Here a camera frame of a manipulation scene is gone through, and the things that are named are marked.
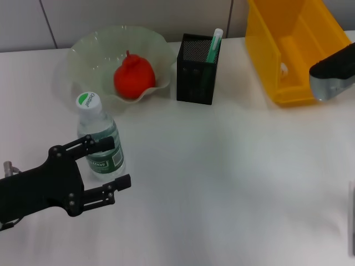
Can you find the yellow plastic storage bin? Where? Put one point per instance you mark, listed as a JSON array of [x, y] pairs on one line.
[[263, 55]]

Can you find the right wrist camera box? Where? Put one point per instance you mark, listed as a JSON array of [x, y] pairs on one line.
[[335, 72]]

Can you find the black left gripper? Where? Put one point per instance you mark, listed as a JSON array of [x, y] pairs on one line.
[[41, 185]]

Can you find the mint green pen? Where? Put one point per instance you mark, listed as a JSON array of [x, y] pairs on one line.
[[215, 47]]

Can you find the black mesh pen holder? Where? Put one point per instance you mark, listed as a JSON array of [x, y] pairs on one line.
[[194, 83]]

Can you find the green glass fruit bowl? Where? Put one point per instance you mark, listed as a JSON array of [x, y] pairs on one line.
[[91, 61]]

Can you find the clear water bottle green label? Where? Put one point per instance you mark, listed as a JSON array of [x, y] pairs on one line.
[[101, 124]]

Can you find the white paper ball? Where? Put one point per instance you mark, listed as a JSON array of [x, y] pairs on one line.
[[284, 69]]

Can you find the red pomegranate toy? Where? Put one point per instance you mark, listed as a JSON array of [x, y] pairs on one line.
[[134, 77]]

